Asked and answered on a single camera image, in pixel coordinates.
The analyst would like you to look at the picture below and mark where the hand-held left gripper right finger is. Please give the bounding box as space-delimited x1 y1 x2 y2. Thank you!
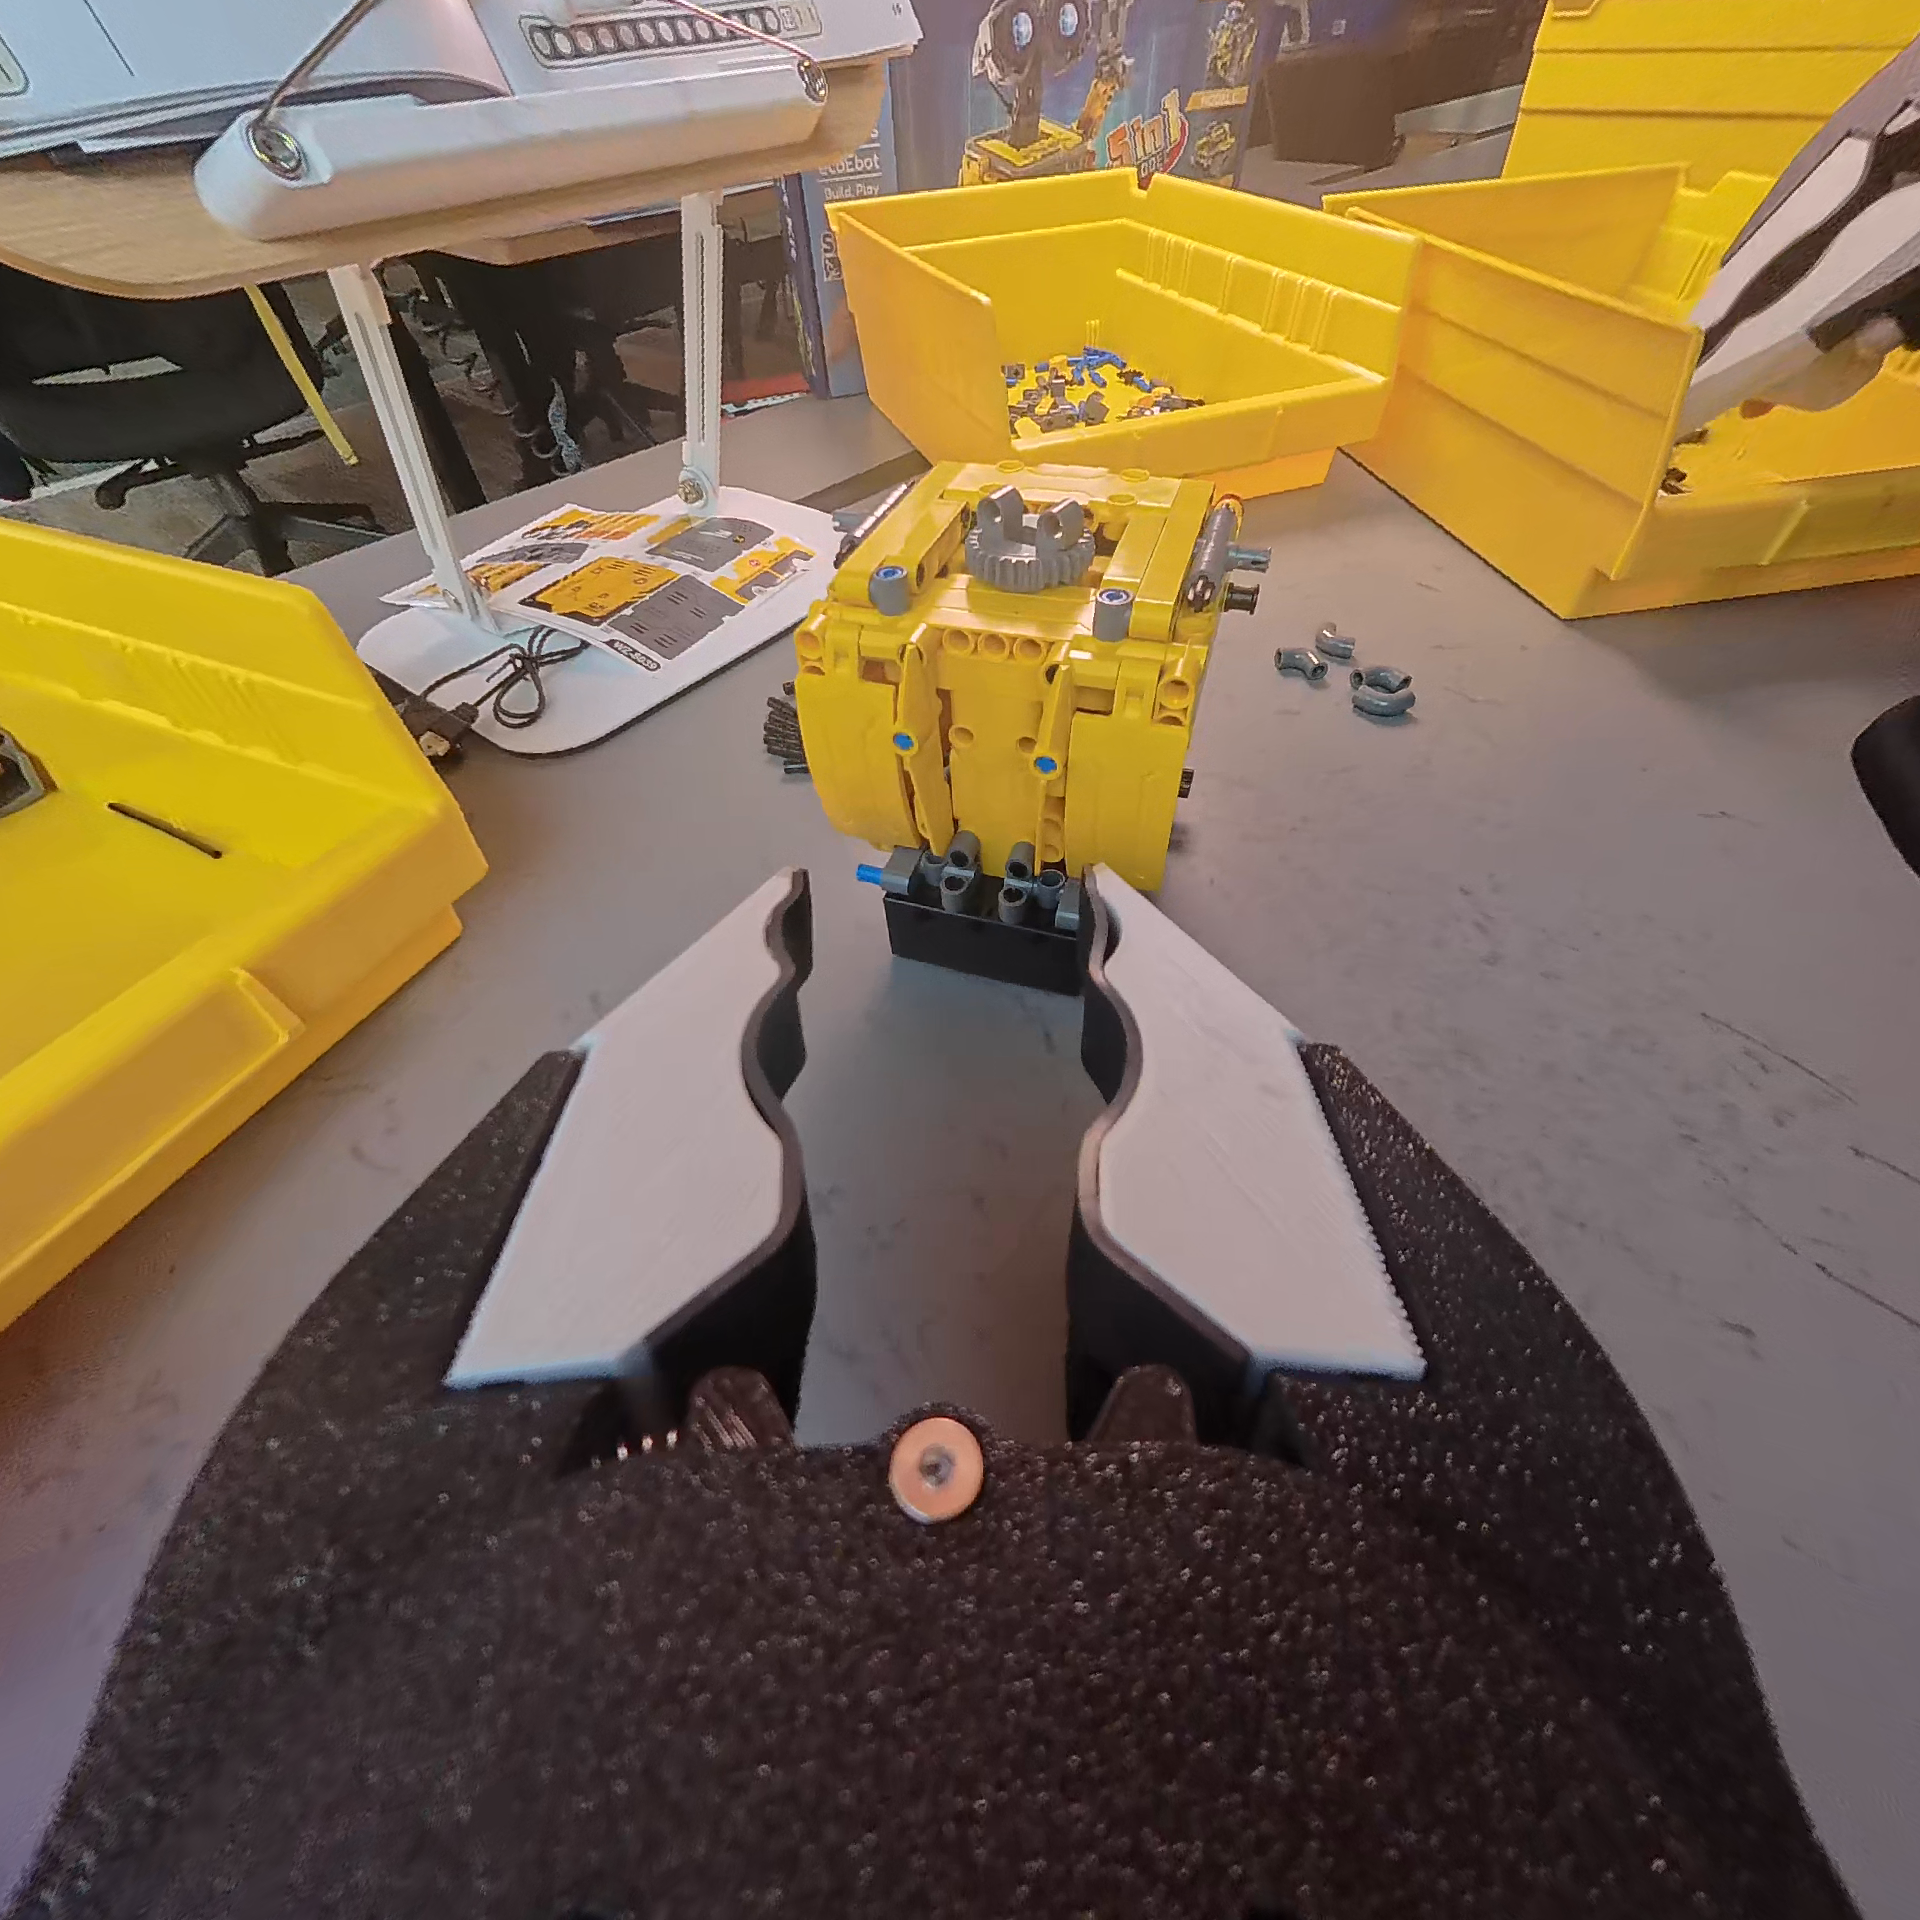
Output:
1078 864 1429 1381

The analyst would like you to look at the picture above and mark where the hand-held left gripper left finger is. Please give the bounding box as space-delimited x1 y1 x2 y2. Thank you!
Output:
443 866 818 1389

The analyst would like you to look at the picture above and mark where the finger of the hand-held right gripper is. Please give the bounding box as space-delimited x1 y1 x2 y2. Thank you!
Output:
1677 261 1920 437
1693 112 1920 339

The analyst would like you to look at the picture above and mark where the yellow plastic bin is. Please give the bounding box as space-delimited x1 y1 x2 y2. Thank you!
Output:
0 517 489 1333
1505 0 1920 194
824 168 1427 501
1323 162 1920 621

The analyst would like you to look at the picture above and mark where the yellow lego model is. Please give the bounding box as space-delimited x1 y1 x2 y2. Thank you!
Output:
793 457 1278 1000

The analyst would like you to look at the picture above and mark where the pile of small lego pieces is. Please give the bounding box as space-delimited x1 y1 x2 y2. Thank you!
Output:
998 341 1210 437

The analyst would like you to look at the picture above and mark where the lego instruction booklet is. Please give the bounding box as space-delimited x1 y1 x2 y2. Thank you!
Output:
0 0 924 160

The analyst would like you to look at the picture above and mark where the yellow and grey sticker sheet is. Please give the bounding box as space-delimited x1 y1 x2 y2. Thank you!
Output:
381 503 818 663

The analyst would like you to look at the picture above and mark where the blue robot kit box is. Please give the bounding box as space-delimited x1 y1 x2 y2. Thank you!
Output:
781 0 1278 399

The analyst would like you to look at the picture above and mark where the black office chair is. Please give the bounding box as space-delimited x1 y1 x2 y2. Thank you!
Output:
0 285 353 579

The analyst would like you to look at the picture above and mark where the white and wood book stand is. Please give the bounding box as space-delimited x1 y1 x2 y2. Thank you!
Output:
0 0 924 758

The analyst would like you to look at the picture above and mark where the black cable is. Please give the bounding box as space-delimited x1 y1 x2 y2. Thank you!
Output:
367 631 587 766

